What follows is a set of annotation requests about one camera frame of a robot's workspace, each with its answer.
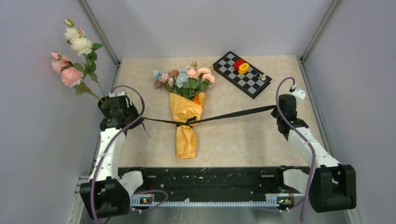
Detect black cylindrical vase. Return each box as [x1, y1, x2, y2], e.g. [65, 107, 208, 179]
[97, 96, 110, 118]

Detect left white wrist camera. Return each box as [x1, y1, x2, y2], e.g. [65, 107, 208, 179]
[109, 90, 127, 98]

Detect black white chessboard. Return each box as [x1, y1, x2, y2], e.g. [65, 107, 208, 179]
[212, 51, 272, 99]

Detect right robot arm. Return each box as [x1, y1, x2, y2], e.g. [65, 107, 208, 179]
[271, 94, 357, 213]

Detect red round toy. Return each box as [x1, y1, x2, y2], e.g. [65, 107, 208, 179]
[233, 59, 245, 70]

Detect yellow ring toy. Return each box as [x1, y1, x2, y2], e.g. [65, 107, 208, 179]
[238, 63, 250, 74]

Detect pink and white flower stems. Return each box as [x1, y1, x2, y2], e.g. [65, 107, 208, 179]
[50, 18, 109, 104]

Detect black ribbon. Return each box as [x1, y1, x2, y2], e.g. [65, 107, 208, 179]
[141, 105, 276, 127]

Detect orange paper flower bouquet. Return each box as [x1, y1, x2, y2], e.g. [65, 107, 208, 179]
[153, 62, 215, 159]

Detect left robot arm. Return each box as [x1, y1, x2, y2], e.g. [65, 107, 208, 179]
[79, 96, 142, 223]

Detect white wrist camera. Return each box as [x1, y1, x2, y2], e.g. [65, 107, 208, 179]
[289, 84, 306, 105]
[109, 90, 127, 98]

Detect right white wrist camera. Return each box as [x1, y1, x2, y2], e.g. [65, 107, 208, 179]
[289, 84, 306, 105]

